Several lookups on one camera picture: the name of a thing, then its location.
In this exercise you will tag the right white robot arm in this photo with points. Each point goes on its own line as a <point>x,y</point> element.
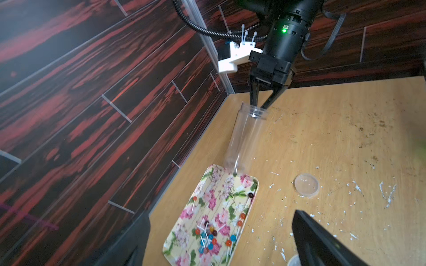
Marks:
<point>289,23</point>

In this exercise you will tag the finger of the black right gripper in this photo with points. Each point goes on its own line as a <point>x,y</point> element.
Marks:
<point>254,91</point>
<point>277,91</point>

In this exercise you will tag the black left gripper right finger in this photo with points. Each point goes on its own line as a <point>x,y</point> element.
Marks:
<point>317,247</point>

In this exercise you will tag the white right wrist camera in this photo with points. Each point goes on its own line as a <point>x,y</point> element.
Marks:
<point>231,55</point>

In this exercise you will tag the clear plastic jar lid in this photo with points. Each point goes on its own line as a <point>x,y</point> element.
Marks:
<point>307,185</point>

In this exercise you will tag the pile of colourful lollipops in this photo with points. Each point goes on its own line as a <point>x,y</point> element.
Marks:
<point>217,231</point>

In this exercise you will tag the floral rectangular tray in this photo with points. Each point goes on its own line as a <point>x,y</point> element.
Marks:
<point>221,182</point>

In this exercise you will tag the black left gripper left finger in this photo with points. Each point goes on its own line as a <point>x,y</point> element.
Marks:
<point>127,248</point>

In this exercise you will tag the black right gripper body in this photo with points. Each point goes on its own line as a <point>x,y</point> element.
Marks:
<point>269,71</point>

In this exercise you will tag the clear plastic candy jar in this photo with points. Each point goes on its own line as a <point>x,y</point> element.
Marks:
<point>248,126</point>

